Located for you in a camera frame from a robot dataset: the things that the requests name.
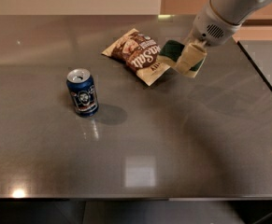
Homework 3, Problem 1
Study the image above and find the brown chip bag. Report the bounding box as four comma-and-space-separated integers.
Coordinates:
102, 29, 170, 86

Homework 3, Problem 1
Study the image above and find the blue soda can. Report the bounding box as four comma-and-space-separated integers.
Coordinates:
66, 68, 99, 117

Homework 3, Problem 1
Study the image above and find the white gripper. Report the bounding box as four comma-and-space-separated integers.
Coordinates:
175, 0, 241, 74

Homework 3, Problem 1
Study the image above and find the green and yellow sponge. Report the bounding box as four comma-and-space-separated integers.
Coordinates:
156, 40, 198, 77

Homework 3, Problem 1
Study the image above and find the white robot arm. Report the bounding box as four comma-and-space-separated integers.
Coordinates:
175, 0, 272, 74

